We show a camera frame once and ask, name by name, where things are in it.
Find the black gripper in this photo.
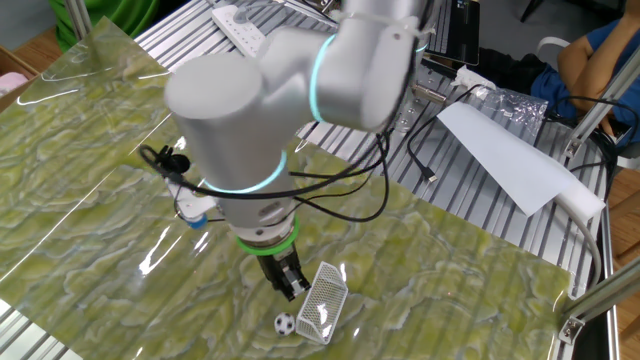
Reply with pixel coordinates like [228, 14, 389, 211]
[256, 245, 312, 303]

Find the white cloth wad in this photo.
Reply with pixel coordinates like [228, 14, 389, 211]
[454, 64, 484, 90]

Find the grey flexible hose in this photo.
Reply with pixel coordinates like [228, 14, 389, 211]
[554, 197, 604, 294]

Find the clear plastic bag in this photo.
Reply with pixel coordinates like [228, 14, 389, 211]
[469, 84, 549, 134]

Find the white curved tube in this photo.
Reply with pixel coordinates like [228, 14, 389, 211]
[536, 35, 571, 57]

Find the white power strip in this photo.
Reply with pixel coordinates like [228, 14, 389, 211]
[210, 3, 269, 59]

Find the black USB cable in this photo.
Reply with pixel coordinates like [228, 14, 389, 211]
[407, 84, 481, 184]

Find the white paper sheet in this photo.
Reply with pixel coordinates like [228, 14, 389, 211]
[435, 102, 581, 217]

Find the bystander left forearm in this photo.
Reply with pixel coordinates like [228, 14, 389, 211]
[556, 0, 640, 112]

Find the black and white soccer ball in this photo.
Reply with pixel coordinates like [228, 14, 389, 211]
[273, 312, 297, 337]

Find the green marble pattern mat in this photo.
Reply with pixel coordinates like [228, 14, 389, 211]
[0, 16, 574, 360]

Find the aluminium frame post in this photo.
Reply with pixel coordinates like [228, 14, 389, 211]
[557, 269, 640, 346]
[564, 47, 640, 159]
[64, 0, 94, 41]

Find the black laptop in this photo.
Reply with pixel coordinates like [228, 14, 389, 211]
[424, 0, 481, 66]

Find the brown cardboard box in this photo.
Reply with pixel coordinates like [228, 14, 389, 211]
[0, 45, 41, 114]

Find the silver cable connector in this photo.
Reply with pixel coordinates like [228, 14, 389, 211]
[412, 82, 449, 106]

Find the pink soft item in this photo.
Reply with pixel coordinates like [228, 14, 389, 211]
[0, 71, 30, 99]

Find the white foam block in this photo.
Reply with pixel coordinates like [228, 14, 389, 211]
[552, 174, 607, 222]

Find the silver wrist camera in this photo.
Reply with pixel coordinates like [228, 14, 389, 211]
[166, 178, 220, 231]

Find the green cloth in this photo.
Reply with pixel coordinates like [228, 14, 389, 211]
[48, 0, 161, 54]

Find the white mesh miniature goal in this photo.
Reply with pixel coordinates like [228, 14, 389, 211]
[294, 261, 350, 345]

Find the person in blue shirt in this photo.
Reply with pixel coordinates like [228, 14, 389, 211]
[529, 17, 640, 146]

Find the black cable bundle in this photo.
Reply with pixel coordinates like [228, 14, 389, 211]
[544, 94, 640, 201]

